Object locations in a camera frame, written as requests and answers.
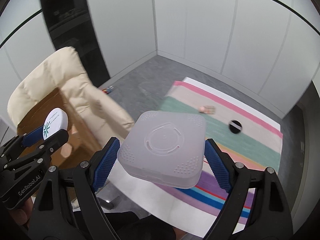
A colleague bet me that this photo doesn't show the black trousers leg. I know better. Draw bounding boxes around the black trousers leg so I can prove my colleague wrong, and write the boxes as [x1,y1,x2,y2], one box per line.
[105,211,187,240]

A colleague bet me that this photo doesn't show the translucent square plastic box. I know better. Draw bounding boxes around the translucent square plastic box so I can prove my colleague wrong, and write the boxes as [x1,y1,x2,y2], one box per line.
[117,111,206,189]

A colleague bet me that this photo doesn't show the white round cream jar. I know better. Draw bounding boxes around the white round cream jar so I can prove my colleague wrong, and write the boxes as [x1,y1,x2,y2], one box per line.
[42,108,68,140]

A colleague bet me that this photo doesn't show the black round compact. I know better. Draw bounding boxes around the black round compact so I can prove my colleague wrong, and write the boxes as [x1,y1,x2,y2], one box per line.
[229,120,242,134]

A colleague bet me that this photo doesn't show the brown cardboard box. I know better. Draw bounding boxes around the brown cardboard box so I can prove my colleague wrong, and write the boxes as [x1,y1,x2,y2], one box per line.
[17,88,101,170]

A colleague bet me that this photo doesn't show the person's left hand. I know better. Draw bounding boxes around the person's left hand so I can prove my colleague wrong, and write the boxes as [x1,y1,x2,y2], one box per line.
[9,198,33,226]

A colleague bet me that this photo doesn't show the black tall shelf unit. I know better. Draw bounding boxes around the black tall shelf unit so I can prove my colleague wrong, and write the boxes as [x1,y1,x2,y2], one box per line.
[40,0,110,87]

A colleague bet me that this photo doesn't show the colourful striped blanket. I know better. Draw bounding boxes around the colourful striped blanket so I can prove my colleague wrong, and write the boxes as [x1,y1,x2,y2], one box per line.
[150,80,284,225]

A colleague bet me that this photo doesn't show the cream padded armchair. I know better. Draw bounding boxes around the cream padded armchair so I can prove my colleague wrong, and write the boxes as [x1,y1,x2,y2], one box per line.
[7,47,135,146]

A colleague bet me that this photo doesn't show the clear glass foundation bottle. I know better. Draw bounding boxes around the clear glass foundation bottle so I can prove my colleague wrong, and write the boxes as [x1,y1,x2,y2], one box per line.
[199,106,215,114]

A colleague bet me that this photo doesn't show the small red toy on floor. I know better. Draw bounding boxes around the small red toy on floor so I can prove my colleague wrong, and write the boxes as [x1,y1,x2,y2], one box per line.
[102,86,114,94]

